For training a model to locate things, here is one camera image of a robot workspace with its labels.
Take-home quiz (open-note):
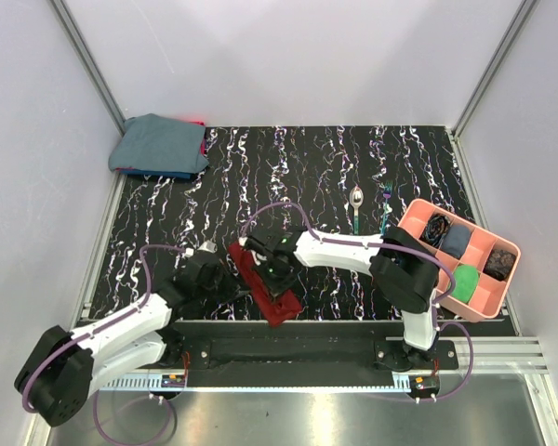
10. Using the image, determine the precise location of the dark red cloth napkin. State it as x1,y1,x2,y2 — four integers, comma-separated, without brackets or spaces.
228,242,302,327

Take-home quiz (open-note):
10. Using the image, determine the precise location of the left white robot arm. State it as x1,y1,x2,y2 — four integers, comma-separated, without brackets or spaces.
14,252,249,426

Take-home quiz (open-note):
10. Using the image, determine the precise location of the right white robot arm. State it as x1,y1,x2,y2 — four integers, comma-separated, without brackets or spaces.
239,228,440,372

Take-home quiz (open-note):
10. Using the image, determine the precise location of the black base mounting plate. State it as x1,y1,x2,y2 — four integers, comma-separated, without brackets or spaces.
129,320,461,389

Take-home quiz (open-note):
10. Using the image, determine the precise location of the folded grey-blue cloth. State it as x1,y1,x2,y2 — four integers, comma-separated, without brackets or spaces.
108,113,208,174

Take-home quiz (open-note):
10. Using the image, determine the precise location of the folded pink cloth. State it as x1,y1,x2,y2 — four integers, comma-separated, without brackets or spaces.
182,120,206,155

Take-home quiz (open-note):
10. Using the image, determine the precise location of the dark patterned rolled sock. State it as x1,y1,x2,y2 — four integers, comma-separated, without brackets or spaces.
420,214,450,247

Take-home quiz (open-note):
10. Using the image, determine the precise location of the grey-blue rolled sock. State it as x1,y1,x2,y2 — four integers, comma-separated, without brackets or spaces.
440,224,472,259

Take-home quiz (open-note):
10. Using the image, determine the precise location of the green rolled sock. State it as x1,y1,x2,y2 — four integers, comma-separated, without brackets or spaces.
451,264,480,304

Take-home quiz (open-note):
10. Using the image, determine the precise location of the pink divided organizer tray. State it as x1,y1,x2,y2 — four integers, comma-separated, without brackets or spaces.
399,199,521,322

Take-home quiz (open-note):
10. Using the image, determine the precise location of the brown patterned rolled sock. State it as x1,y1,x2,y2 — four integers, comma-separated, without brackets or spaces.
483,248,516,282

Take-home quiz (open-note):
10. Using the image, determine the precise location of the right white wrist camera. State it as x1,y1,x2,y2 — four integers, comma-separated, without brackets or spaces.
238,236,267,266

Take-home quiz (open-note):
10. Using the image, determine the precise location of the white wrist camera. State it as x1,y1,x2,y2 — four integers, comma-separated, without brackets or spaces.
238,236,267,266
184,240,217,256

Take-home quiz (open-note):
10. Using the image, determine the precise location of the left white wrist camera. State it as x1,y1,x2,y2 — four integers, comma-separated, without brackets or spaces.
184,240,217,256

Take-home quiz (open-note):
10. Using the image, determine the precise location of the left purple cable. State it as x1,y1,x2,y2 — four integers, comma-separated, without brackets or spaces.
21,244,190,442

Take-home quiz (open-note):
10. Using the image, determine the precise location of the purple cable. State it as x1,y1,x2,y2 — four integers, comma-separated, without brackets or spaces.
21,244,190,442
239,202,474,405

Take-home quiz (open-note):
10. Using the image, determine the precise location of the silver spoon patterned handle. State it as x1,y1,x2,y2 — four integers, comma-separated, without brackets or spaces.
349,186,364,235

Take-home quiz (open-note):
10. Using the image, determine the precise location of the fork with teal handle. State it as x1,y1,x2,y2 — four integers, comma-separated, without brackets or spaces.
380,180,393,233

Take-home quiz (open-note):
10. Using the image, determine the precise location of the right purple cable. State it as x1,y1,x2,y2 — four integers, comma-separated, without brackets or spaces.
239,202,474,405

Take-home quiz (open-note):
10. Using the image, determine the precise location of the left aluminium frame post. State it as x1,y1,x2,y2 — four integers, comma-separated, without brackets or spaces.
47,0,125,135

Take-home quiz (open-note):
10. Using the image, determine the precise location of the aluminium frame post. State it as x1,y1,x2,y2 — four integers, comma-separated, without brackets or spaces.
451,0,539,138
47,0,125,135

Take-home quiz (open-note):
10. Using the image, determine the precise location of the right aluminium frame post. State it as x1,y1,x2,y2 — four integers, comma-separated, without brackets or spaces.
451,0,539,138

